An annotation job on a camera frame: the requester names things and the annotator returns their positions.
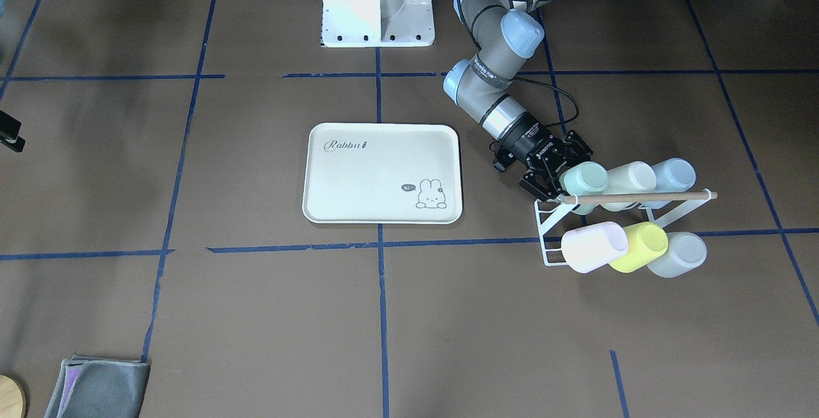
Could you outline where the cream rabbit tray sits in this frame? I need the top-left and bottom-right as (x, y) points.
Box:
(302, 123), (463, 225)

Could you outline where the wooden mug tree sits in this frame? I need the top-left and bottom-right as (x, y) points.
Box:
(1, 375), (28, 418)

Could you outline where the green cup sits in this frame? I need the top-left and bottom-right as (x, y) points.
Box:
(559, 161), (609, 196)

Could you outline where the white cup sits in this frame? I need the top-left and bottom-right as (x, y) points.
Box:
(603, 161), (657, 195)

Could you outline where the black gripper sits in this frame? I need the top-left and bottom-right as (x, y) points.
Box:
(493, 114), (594, 202)

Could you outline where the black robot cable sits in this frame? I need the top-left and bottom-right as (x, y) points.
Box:
(456, 0), (580, 137)

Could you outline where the blue cup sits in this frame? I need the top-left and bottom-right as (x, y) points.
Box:
(651, 157), (696, 193)

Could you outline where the folded grey cloth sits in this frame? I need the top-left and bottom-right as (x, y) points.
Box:
(44, 355), (151, 417)

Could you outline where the grey cup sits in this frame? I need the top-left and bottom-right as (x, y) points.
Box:
(647, 232), (708, 278)

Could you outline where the white wire cup rack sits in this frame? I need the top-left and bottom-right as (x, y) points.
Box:
(534, 189), (719, 268)

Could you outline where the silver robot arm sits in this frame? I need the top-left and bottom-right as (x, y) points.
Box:
(443, 0), (721, 201)

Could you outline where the yellow cup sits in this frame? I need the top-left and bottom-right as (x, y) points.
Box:
(609, 221), (668, 274)

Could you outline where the pink cup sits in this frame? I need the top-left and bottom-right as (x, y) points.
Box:
(561, 221), (628, 274)

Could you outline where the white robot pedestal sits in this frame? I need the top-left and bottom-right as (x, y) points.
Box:
(320, 0), (436, 48)

